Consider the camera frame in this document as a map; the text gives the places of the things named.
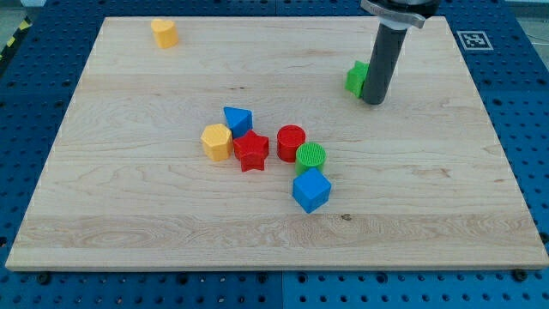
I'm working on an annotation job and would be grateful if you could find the green star block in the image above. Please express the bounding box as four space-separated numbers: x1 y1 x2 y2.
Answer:
345 61 369 99

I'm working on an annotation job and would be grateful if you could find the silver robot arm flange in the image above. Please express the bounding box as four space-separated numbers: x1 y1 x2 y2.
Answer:
360 0 441 30

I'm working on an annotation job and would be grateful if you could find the red star block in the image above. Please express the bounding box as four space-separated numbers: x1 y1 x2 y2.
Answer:
233 130 269 172

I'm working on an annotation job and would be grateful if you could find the red cylinder block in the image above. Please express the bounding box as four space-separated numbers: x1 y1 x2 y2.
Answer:
277 124 306 162

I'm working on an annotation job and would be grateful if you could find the green cylinder block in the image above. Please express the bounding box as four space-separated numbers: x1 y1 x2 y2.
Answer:
295 142 327 175

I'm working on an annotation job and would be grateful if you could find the blue triangle block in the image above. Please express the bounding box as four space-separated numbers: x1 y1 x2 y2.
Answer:
223 106 253 138

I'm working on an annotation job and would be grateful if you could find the blue cube block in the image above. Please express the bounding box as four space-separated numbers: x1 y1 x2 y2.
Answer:
292 168 332 214

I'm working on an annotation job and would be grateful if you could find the yellow hexagon block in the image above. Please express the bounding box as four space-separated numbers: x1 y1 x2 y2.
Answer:
201 124 233 161

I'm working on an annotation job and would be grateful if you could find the wooden board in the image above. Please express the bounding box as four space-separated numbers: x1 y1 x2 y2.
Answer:
6 16 548 271

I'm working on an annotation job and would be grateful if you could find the yellow heart block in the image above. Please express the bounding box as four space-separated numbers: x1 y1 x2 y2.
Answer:
150 19 179 49

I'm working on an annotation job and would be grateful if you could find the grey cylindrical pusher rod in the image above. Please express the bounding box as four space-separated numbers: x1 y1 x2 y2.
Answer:
362 23 407 105

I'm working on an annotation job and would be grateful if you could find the black white fiducial marker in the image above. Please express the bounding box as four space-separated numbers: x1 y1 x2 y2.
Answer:
457 30 493 51

